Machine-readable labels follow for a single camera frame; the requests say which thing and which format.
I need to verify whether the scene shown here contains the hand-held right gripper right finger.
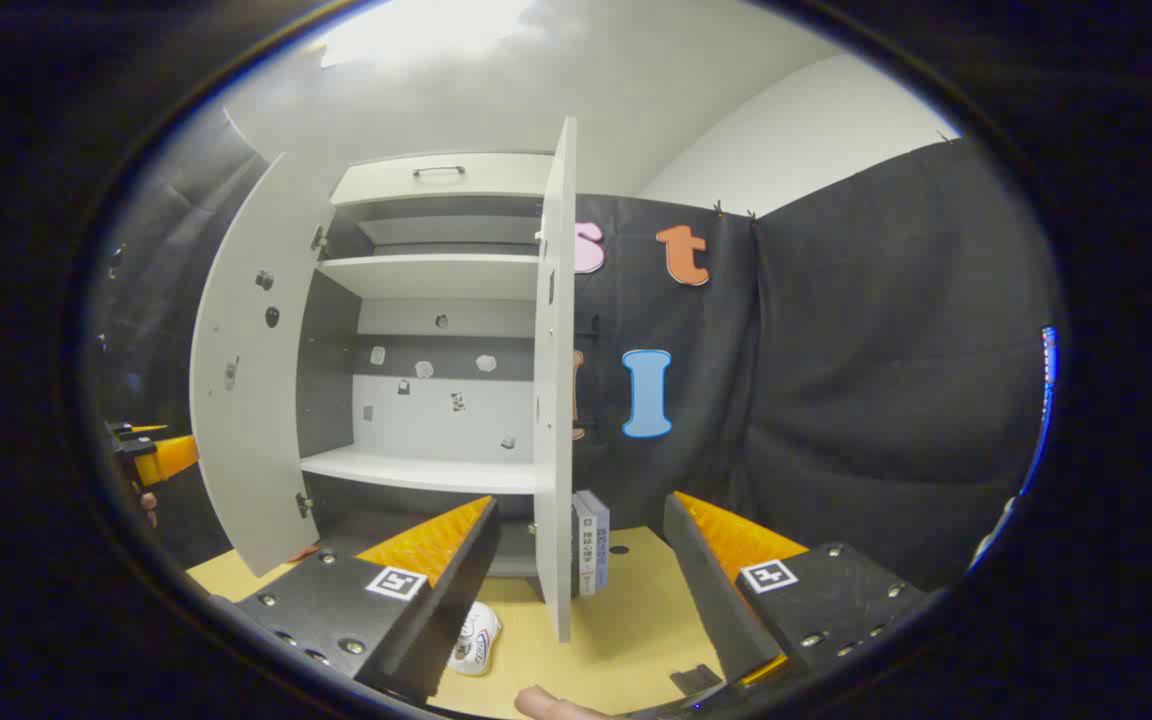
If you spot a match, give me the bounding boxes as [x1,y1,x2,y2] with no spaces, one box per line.
[662,490,929,691]

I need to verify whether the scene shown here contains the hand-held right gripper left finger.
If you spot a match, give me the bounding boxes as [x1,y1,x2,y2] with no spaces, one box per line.
[208,495,502,706]

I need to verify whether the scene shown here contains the white canvas shoe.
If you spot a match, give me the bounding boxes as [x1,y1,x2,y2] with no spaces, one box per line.
[448,601,503,677]

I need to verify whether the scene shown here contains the white cabinet door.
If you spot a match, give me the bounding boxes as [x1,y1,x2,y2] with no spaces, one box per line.
[533,117,578,643]
[189,152,337,578]

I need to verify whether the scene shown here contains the white shoe cabinet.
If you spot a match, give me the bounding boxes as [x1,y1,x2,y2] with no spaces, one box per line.
[296,150,559,581]

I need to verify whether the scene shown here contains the white cabinet drawer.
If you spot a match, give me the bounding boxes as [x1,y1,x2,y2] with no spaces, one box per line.
[331,152,555,208]

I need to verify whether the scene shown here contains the light blue book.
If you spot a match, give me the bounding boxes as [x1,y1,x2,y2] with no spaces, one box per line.
[593,490,611,589]

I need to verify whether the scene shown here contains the white book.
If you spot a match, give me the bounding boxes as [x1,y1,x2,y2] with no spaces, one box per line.
[578,493,600,598]

